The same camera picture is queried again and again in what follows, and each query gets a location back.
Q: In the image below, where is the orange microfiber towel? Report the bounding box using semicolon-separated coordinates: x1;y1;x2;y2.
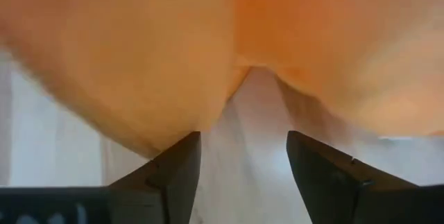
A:
0;0;444;159

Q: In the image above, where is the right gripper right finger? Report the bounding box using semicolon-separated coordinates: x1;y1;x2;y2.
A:
286;130;444;224

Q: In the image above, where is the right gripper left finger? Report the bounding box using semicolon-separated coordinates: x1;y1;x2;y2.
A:
0;130;202;224

